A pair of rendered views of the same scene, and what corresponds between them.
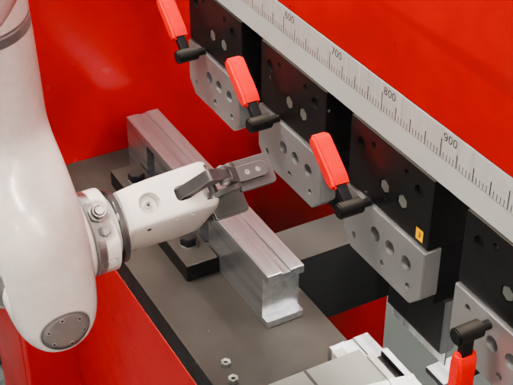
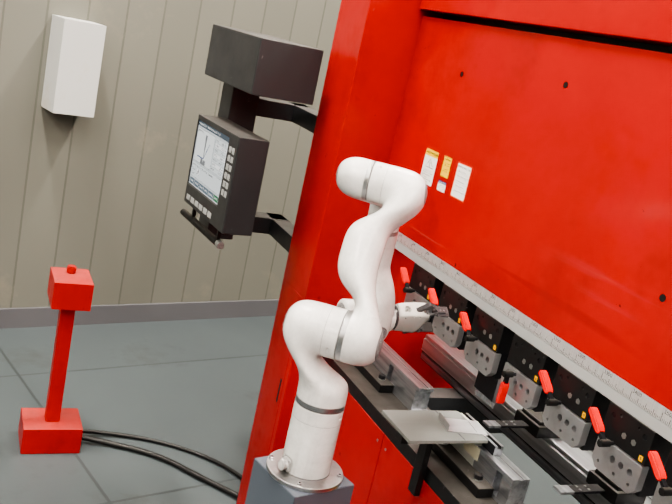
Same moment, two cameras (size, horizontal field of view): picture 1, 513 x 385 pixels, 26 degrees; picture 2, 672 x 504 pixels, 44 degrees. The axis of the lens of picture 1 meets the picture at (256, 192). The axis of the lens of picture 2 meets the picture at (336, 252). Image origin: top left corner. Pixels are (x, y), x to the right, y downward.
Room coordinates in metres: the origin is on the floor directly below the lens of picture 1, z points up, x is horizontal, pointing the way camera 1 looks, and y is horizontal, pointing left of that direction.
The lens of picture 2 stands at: (-1.40, 0.24, 2.03)
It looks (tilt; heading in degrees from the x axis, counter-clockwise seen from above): 14 degrees down; 3
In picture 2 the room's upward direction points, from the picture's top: 13 degrees clockwise
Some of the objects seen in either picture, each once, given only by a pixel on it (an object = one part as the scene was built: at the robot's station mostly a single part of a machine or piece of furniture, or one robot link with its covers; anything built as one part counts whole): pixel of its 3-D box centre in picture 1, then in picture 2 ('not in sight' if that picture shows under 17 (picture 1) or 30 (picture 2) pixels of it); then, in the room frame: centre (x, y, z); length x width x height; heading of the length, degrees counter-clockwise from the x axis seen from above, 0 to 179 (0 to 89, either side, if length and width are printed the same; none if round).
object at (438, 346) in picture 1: (421, 307); (487, 386); (0.96, -0.19, 1.13); 0.10 x 0.02 x 0.10; 29
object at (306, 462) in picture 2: not in sight; (312, 437); (0.44, 0.28, 1.09); 0.19 x 0.19 x 0.18
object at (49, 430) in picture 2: not in sight; (60, 358); (1.94, 1.46, 0.42); 0.25 x 0.20 x 0.83; 119
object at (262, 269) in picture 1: (207, 208); (390, 368); (1.44, 0.08, 0.92); 0.50 x 0.06 x 0.10; 29
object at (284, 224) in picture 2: not in sight; (268, 232); (1.97, 0.68, 1.18); 0.40 x 0.24 x 0.07; 29
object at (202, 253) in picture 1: (161, 218); (368, 370); (1.45, 0.15, 0.89); 0.30 x 0.05 x 0.03; 29
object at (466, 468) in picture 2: not in sight; (458, 464); (0.89, -0.15, 0.89); 0.30 x 0.05 x 0.03; 29
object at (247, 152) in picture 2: not in sight; (224, 172); (1.75, 0.86, 1.42); 0.45 x 0.12 x 0.36; 34
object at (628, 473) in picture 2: not in sight; (634, 448); (0.45, -0.46, 1.26); 0.15 x 0.09 x 0.17; 29
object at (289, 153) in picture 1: (319, 118); (459, 316); (1.15, -0.08, 1.26); 0.15 x 0.09 x 0.17; 29
